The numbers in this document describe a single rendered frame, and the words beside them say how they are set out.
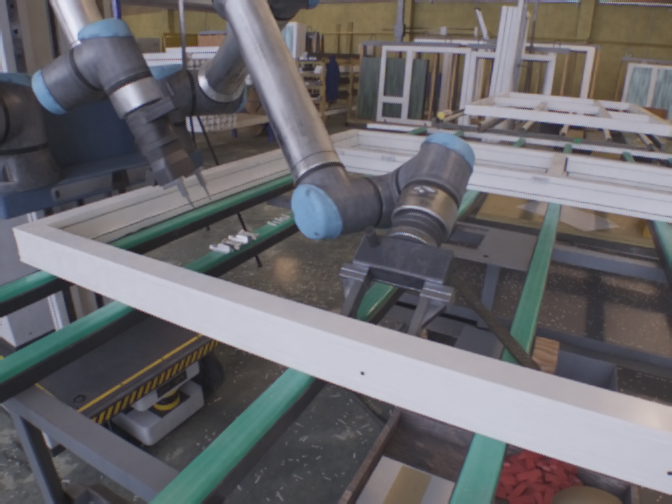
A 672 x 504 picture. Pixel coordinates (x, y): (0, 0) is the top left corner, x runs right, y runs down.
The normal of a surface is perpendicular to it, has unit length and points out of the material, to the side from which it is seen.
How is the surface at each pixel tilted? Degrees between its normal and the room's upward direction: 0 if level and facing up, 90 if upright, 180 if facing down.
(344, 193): 44
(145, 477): 0
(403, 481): 0
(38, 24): 90
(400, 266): 35
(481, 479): 0
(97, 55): 90
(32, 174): 70
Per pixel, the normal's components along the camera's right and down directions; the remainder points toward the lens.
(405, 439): 0.02, -0.92
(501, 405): -0.48, 0.33
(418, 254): -0.25, -0.56
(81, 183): 0.86, 0.22
